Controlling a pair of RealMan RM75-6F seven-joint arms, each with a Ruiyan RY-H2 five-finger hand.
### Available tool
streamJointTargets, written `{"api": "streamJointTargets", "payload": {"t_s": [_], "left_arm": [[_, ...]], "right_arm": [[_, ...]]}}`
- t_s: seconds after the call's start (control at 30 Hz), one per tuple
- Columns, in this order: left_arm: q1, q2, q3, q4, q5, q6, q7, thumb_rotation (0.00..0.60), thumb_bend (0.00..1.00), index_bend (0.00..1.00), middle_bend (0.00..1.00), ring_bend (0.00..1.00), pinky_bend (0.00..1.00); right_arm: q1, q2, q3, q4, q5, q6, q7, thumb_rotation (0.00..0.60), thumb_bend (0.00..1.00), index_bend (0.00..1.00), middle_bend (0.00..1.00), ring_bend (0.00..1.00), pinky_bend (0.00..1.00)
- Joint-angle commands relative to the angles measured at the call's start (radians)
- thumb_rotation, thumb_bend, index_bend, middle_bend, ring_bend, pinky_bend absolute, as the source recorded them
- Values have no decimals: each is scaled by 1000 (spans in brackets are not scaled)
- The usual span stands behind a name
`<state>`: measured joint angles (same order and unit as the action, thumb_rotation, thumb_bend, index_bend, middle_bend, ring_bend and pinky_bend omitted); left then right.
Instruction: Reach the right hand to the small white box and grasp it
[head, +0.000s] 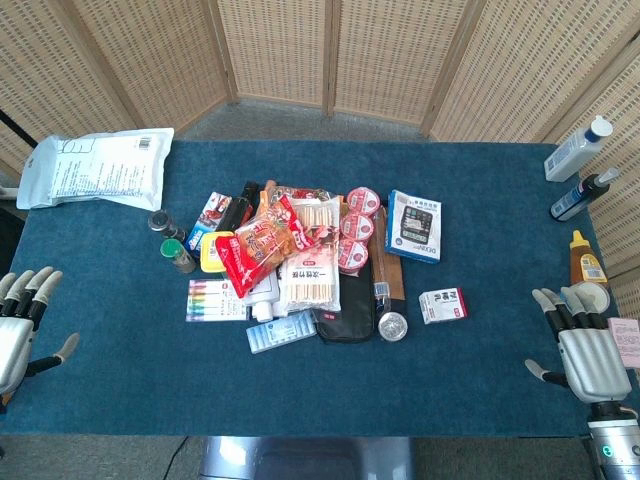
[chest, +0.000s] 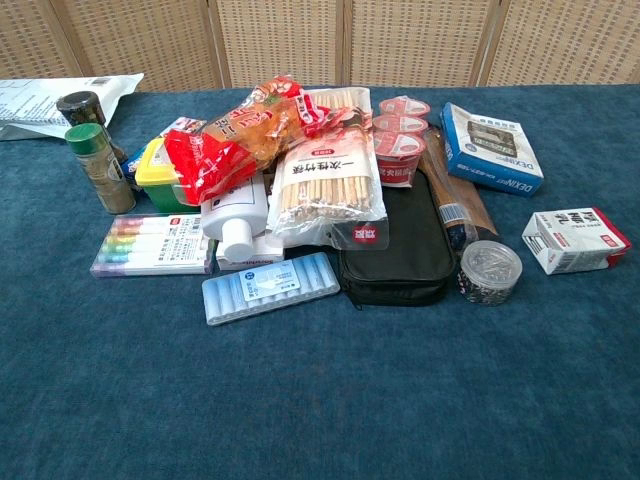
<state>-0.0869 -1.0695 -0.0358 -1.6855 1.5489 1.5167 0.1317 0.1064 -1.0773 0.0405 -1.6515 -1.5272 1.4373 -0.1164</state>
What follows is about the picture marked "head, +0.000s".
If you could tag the white tape roll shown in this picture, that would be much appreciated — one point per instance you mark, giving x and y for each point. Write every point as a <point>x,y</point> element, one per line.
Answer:
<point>595,295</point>

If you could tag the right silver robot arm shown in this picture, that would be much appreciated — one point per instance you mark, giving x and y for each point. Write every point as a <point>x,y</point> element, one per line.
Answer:
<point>616,440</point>

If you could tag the coloured marker pen set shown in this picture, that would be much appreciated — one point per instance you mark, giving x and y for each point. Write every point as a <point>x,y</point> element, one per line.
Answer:
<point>215,301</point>

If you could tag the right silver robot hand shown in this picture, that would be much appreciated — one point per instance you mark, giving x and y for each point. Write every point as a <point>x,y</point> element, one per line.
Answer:
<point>590,350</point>

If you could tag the black zip pouch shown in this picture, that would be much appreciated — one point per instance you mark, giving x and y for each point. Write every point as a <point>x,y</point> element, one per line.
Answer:
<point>350,305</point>

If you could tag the green capped spice jar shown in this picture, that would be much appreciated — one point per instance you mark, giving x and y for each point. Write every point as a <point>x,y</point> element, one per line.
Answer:
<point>176,254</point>

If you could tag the pack of wooden chopsticks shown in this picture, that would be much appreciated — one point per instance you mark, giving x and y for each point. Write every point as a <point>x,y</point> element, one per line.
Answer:
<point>311,285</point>

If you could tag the red white yogurt cup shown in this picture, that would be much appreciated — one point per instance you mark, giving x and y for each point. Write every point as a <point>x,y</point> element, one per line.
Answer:
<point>353,255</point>
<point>362,200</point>
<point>358,226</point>

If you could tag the white tube bottle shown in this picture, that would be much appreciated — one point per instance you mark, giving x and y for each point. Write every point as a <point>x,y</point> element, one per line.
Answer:
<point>265,300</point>

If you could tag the black capped spice jar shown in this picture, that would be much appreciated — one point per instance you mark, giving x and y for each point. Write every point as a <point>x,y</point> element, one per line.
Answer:
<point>167,225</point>

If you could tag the large white plastic mailer bag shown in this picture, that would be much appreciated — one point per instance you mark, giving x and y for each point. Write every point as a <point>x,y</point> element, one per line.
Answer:
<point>95,167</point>

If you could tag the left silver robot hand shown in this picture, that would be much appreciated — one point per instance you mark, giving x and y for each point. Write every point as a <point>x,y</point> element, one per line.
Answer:
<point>14,332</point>

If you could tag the dark snack packet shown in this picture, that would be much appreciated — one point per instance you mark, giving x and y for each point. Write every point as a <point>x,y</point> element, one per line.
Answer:
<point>239,209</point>

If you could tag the clear pack of wooden sticks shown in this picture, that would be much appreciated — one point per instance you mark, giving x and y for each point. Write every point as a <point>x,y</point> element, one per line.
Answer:
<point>317,217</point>

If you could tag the blue red cookie box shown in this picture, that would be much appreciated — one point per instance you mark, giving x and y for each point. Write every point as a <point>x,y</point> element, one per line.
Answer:
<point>207,220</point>

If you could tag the silver round tin lid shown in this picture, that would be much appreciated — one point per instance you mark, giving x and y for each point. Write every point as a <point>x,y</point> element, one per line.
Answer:
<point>392,326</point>

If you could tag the small white red medicine box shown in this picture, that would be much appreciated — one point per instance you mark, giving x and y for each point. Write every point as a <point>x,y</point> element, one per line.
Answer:
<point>444,305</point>

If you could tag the amber honey squeeze bottle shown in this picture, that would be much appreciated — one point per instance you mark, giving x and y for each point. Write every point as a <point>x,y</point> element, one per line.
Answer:
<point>586,260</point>

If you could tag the woven bamboo folding screen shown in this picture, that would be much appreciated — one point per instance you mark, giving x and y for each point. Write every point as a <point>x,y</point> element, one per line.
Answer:
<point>320,55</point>

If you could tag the clear bottle white cap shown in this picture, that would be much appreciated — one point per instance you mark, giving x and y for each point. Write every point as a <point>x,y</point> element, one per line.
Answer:
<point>576,150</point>

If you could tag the blue carpet table mat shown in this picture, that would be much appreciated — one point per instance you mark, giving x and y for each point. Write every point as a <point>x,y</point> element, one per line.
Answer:
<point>310,380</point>

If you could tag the red snack bag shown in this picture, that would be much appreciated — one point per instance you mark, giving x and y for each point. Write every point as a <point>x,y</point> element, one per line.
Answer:
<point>260,245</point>

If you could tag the yellow lidded container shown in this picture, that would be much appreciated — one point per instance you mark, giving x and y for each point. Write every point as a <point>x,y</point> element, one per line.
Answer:
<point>210,252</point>

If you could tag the brown wooden stick box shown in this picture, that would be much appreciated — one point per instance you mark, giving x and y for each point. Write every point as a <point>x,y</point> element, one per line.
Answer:
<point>395,277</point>

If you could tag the blue calculator box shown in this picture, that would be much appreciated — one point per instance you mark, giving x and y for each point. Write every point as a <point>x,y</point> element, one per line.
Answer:
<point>414,226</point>

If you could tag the light blue blister pack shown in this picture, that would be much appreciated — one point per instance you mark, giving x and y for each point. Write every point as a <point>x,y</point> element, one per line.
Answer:
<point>281,332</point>

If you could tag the dark blue spray bottle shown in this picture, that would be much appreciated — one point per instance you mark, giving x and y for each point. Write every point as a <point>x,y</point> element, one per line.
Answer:
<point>580,196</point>

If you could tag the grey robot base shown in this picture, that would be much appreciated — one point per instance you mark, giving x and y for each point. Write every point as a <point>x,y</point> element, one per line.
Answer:
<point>305,459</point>

